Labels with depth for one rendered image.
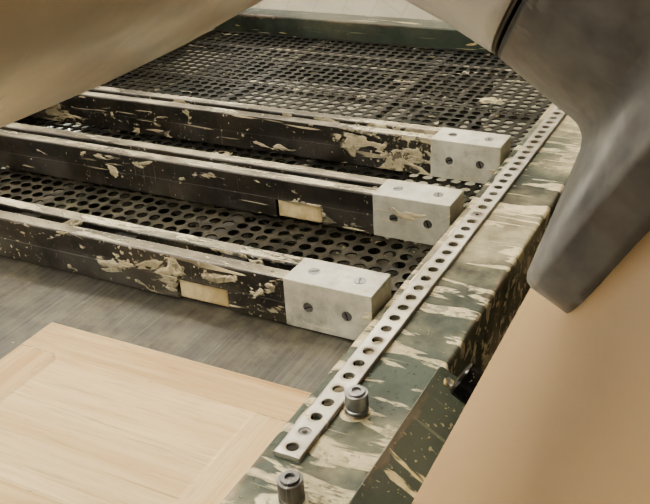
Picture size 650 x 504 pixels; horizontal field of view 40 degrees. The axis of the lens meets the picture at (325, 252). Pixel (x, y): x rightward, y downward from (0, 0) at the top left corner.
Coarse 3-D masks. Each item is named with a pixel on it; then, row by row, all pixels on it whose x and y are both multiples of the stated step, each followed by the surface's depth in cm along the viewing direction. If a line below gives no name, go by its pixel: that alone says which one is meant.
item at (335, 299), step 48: (0, 240) 138; (48, 240) 132; (96, 240) 127; (144, 240) 126; (192, 240) 125; (144, 288) 127; (240, 288) 118; (288, 288) 114; (336, 288) 111; (384, 288) 112
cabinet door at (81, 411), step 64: (0, 384) 106; (64, 384) 106; (128, 384) 105; (192, 384) 104; (256, 384) 103; (0, 448) 96; (64, 448) 96; (128, 448) 95; (192, 448) 95; (256, 448) 94
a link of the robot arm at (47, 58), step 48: (0, 0) 7; (48, 0) 8; (96, 0) 8; (144, 0) 9; (192, 0) 10; (240, 0) 12; (0, 48) 8; (48, 48) 8; (96, 48) 9; (144, 48) 11; (0, 96) 9; (48, 96) 10
